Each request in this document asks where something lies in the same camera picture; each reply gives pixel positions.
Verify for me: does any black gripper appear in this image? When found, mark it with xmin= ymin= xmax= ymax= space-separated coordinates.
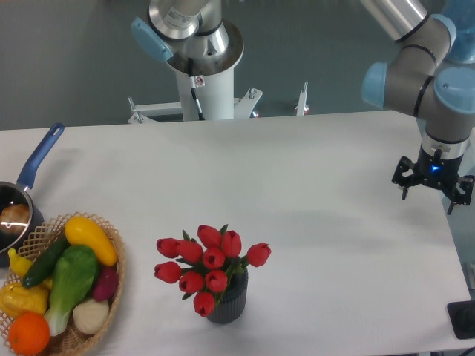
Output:
xmin=392 ymin=143 xmax=474 ymax=215

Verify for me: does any red tulip bouquet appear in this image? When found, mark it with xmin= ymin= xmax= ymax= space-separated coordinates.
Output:
xmin=154 ymin=225 xmax=272 ymax=318

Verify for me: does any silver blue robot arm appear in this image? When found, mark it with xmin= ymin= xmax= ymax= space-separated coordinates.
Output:
xmin=361 ymin=1 xmax=474 ymax=214

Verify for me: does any dark grey ribbed vase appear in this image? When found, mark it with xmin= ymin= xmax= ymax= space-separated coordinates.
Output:
xmin=206 ymin=269 xmax=249 ymax=325

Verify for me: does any black device at edge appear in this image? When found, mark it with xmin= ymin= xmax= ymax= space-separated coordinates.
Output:
xmin=447 ymin=300 xmax=475 ymax=340

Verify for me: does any purple red radish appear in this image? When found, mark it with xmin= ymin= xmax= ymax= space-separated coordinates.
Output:
xmin=92 ymin=267 xmax=119 ymax=302

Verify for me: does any yellow squash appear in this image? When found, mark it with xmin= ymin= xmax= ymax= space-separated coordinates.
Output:
xmin=64 ymin=216 xmax=118 ymax=267

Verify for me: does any green bok choy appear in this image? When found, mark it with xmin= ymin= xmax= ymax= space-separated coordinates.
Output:
xmin=45 ymin=245 xmax=99 ymax=337

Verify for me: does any white garlic bulb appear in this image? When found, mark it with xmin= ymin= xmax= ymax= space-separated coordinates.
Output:
xmin=73 ymin=298 xmax=109 ymax=334

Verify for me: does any woven wicker basket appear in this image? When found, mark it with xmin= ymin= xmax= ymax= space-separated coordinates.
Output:
xmin=18 ymin=211 xmax=126 ymax=355

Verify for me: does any green cucumber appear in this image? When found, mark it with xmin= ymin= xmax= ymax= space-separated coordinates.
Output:
xmin=22 ymin=237 xmax=70 ymax=288

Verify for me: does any small yellow gourd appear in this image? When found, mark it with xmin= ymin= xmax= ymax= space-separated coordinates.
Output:
xmin=7 ymin=248 xmax=33 ymax=277

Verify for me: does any orange fruit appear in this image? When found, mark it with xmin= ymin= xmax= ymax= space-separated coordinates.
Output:
xmin=7 ymin=311 xmax=50 ymax=355

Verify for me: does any yellow pepper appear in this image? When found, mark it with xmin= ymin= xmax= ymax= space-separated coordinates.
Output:
xmin=1 ymin=283 xmax=49 ymax=319

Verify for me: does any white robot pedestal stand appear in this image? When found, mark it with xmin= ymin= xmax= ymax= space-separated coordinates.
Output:
xmin=127 ymin=0 xmax=311 ymax=125

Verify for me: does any black cable on pedestal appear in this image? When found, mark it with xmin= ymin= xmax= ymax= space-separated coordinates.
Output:
xmin=187 ymin=58 xmax=206 ymax=121

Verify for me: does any blue handled saucepan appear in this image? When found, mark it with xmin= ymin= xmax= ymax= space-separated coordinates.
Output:
xmin=1 ymin=123 xmax=65 ymax=268

